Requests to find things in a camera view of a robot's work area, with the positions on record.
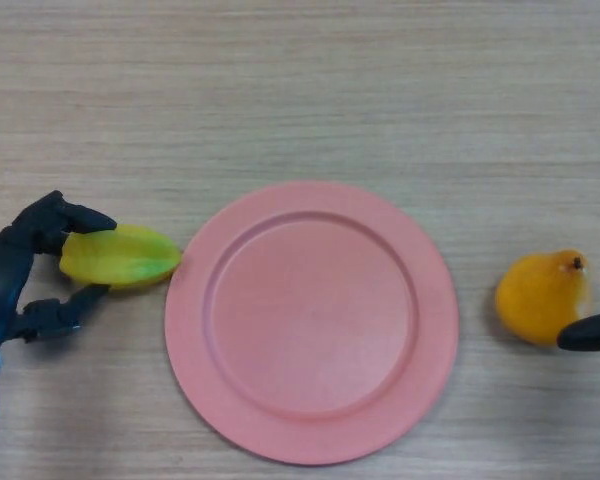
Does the yellow green starfruit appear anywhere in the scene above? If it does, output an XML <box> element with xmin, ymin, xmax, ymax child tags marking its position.
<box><xmin>58</xmin><ymin>224</ymin><xmax>183</xmax><ymax>291</ymax></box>

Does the orange yellow pear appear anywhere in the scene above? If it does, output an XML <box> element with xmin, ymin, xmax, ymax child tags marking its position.
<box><xmin>494</xmin><ymin>248</ymin><xmax>593</xmax><ymax>347</ymax></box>

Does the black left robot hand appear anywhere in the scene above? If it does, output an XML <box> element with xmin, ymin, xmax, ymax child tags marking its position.
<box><xmin>0</xmin><ymin>189</ymin><xmax>118</xmax><ymax>351</ymax></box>

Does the pink round plate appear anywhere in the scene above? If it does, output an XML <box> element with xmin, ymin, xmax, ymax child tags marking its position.
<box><xmin>163</xmin><ymin>180</ymin><xmax>460</xmax><ymax>467</ymax></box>

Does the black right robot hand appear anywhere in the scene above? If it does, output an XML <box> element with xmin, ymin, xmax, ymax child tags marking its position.
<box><xmin>556</xmin><ymin>307</ymin><xmax>600</xmax><ymax>352</ymax></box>

